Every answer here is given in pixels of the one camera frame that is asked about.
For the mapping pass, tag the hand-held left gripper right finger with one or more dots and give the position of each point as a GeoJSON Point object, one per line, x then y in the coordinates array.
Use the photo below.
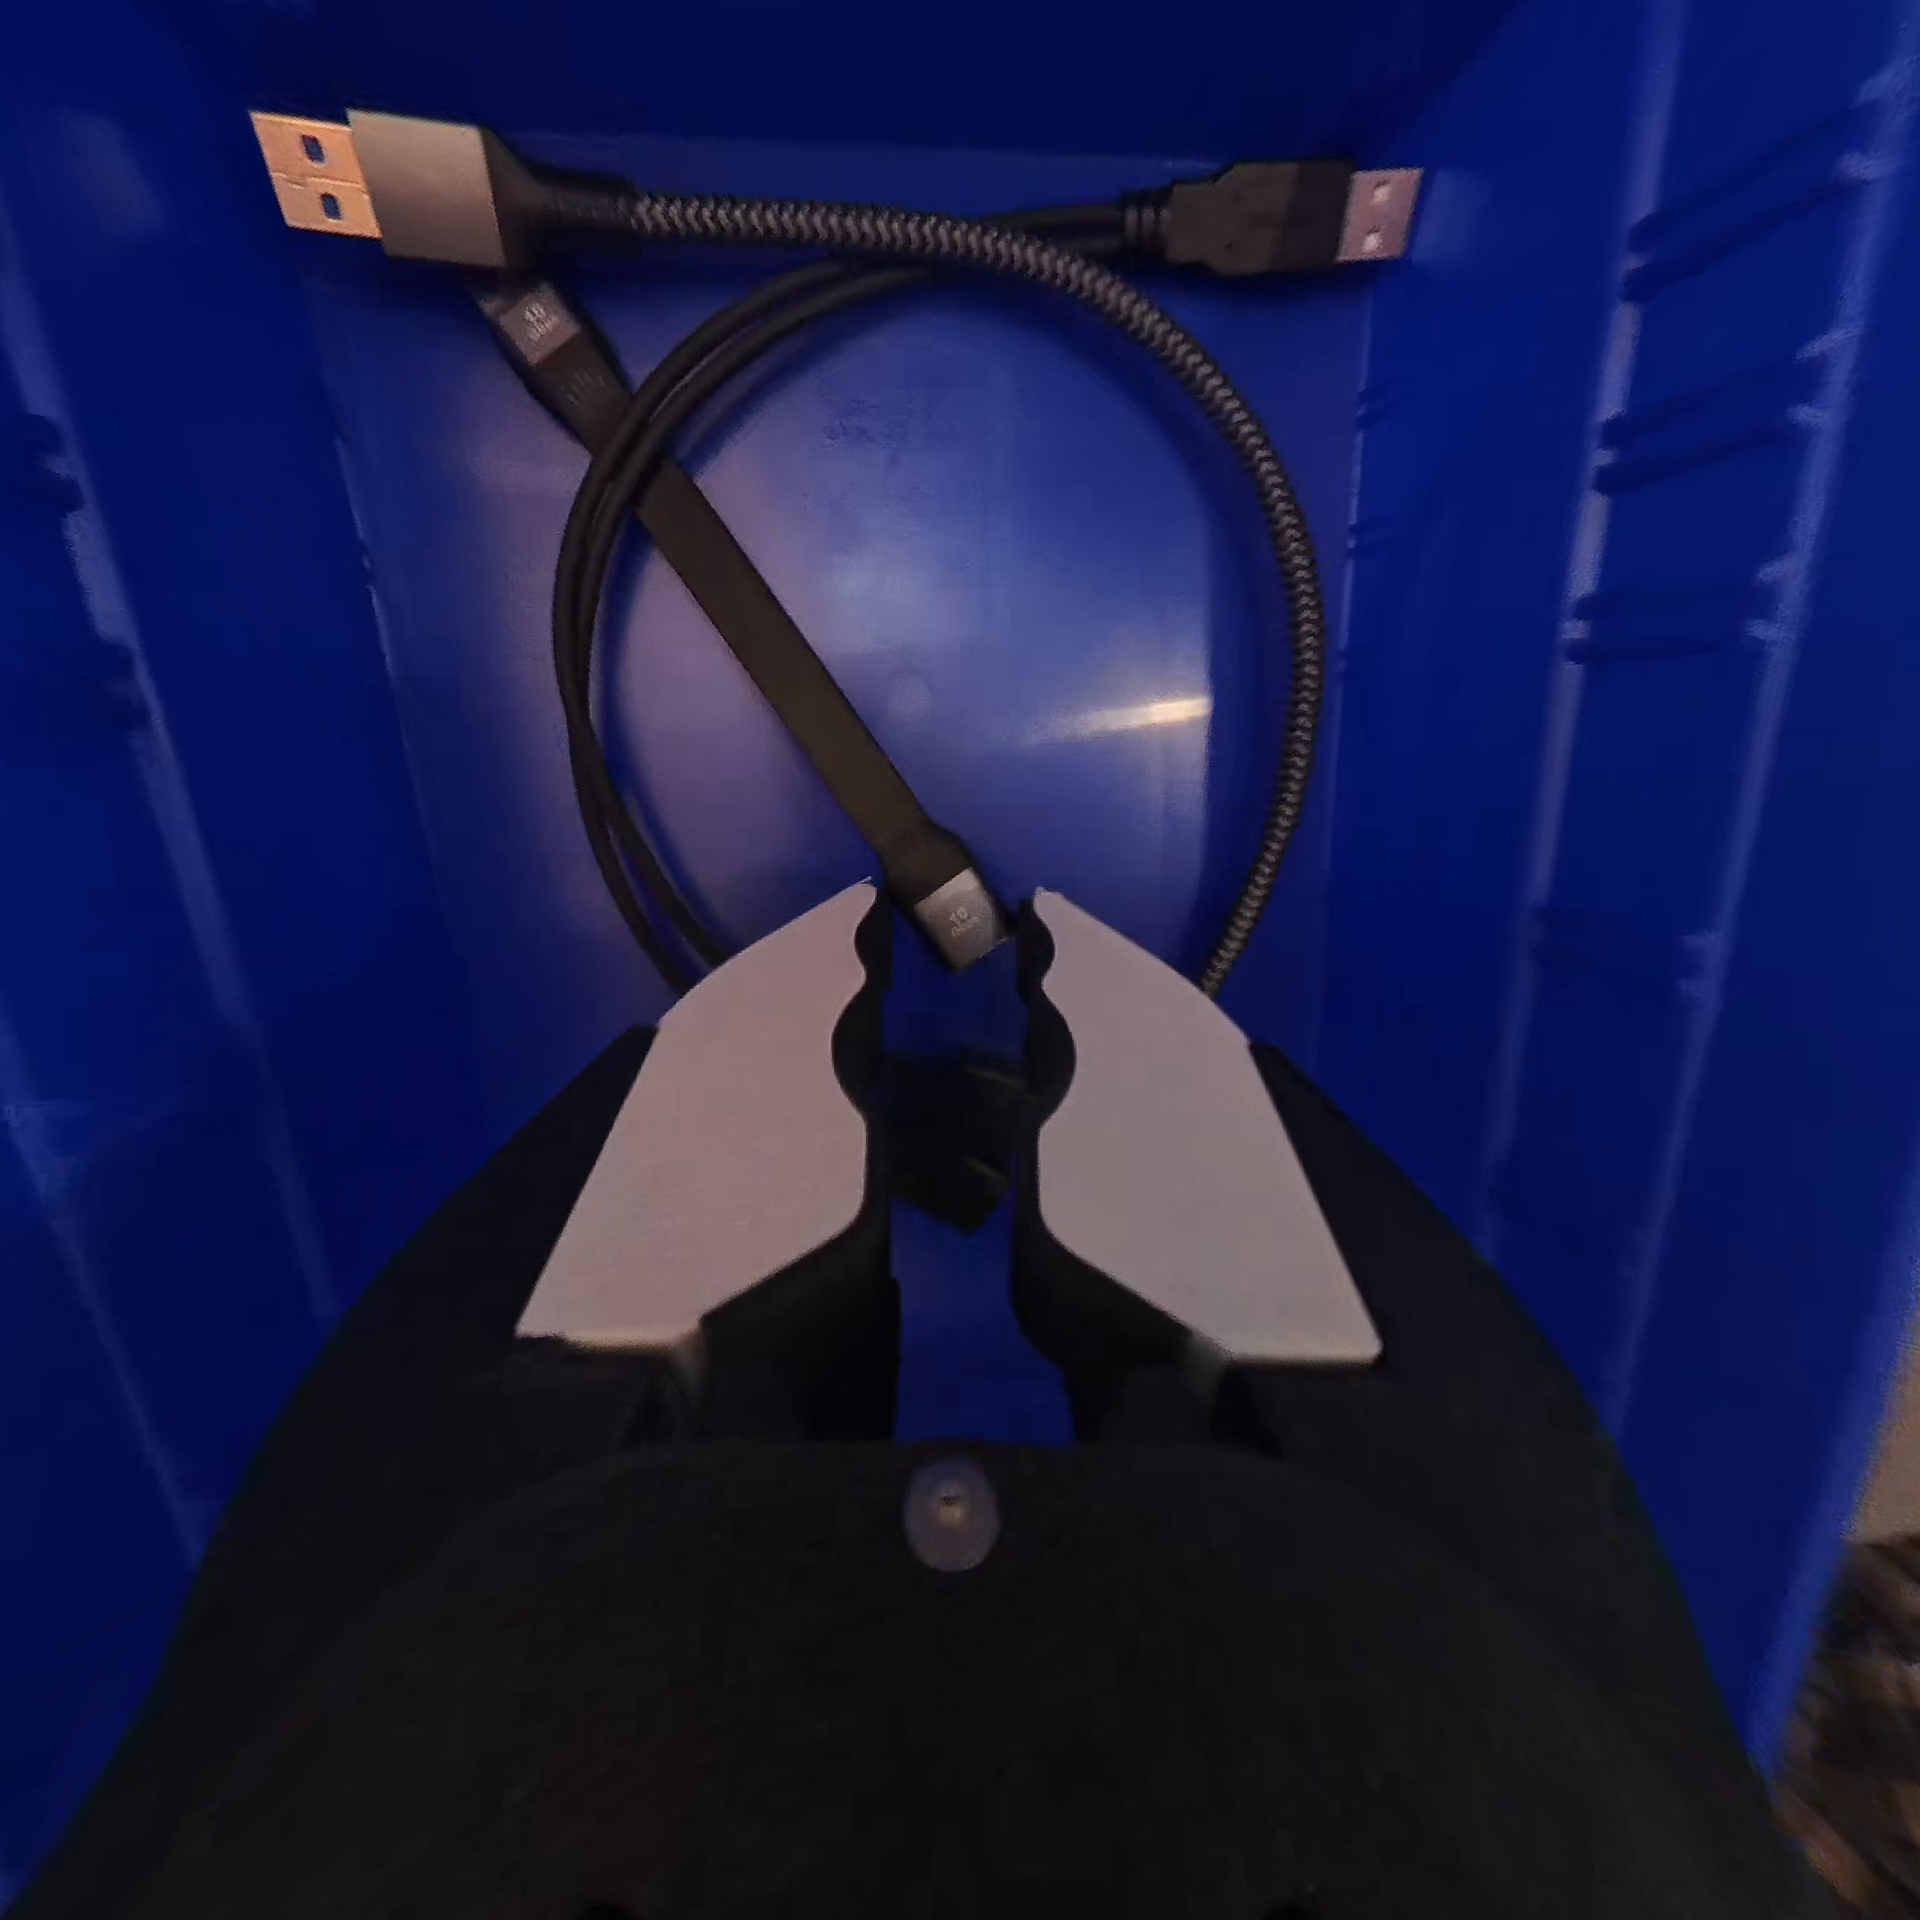
{"type": "Point", "coordinates": [1204, 1188]}

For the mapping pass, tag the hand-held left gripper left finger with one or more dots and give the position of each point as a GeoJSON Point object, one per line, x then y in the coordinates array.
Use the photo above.
{"type": "Point", "coordinates": [724, 1159]}

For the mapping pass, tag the blue plastic bin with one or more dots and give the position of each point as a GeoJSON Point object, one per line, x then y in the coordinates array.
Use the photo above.
{"type": "Point", "coordinates": [180, 749]}

